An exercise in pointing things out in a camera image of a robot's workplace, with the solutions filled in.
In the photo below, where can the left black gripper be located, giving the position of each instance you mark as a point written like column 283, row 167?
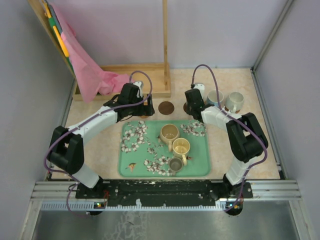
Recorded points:
column 145, row 110

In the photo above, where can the wooden rack stand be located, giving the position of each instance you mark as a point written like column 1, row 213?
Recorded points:
column 158, row 72

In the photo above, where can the green floral tray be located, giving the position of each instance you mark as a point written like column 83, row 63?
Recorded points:
column 143, row 155

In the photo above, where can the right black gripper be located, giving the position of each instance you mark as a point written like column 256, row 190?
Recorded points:
column 188, row 110

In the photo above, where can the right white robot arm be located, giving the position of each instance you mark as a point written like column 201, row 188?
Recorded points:
column 247, row 140

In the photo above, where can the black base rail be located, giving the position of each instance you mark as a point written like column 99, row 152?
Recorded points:
column 159, row 193

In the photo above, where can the pink cloth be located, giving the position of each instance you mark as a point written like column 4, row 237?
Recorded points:
column 91, row 78

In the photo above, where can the light blue mug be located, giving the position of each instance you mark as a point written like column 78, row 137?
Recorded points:
column 213, row 99

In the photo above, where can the yellow mug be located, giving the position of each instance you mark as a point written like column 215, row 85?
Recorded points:
column 181, row 148

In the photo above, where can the dark brown wooden coaster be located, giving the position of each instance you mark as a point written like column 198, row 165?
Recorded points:
column 185, row 107

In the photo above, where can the beige mug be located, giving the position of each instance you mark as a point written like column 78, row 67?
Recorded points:
column 168, row 134

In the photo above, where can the dark reddish wooden coaster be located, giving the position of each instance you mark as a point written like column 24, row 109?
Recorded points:
column 166, row 108

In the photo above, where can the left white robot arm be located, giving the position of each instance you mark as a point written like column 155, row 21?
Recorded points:
column 66, row 149

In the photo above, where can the white grey mug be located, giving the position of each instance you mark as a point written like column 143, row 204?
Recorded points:
column 235, row 98

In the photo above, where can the small grey cup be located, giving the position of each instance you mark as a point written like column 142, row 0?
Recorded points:
column 175, row 165

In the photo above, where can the yellow green hanger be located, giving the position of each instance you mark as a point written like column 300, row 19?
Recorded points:
column 55, row 25

